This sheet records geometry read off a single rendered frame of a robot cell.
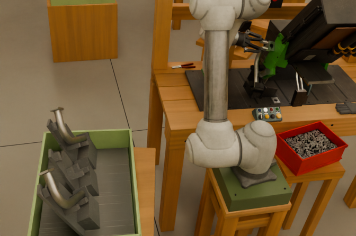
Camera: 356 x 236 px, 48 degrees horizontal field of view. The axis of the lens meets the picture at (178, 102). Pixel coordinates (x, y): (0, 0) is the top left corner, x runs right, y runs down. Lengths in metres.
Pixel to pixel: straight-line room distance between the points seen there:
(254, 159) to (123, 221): 0.61
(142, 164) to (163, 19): 0.88
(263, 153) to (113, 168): 0.71
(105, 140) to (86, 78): 2.09
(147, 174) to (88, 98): 1.90
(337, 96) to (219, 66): 1.20
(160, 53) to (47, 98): 1.60
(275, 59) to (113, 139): 1.01
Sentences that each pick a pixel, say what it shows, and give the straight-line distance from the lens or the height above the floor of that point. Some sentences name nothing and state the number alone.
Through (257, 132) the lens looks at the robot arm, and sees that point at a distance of 1.72.
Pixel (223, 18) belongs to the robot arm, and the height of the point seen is 1.62.
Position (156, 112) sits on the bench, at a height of 0.52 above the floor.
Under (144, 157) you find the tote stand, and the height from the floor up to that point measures 0.79.
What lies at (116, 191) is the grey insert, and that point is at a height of 0.85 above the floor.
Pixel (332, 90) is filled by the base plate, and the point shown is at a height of 0.90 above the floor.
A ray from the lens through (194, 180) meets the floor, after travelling 3.10.
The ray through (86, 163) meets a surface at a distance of 1.87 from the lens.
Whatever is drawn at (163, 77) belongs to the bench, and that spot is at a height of 0.88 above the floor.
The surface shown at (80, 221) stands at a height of 0.91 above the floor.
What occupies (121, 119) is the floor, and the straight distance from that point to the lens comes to 3.56.
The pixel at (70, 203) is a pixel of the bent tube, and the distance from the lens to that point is 1.60.
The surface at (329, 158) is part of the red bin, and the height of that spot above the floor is 0.85.
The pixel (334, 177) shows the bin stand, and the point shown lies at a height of 0.76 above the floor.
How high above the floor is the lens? 2.28
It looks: 37 degrees down
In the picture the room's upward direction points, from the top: 6 degrees clockwise
